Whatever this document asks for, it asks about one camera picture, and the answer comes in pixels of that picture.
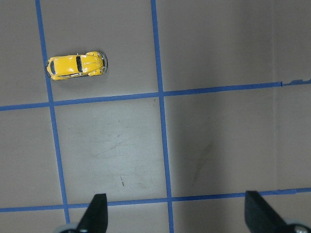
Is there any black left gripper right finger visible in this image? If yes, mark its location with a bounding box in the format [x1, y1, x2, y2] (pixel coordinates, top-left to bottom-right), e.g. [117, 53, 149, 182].
[244, 191, 295, 233]

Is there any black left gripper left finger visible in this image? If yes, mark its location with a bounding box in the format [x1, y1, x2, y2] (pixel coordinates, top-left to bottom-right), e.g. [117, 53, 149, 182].
[76, 194, 108, 233]

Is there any yellow toy beetle car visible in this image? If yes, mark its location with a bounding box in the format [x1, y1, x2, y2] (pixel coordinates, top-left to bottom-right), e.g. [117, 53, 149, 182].
[45, 51, 108, 81]

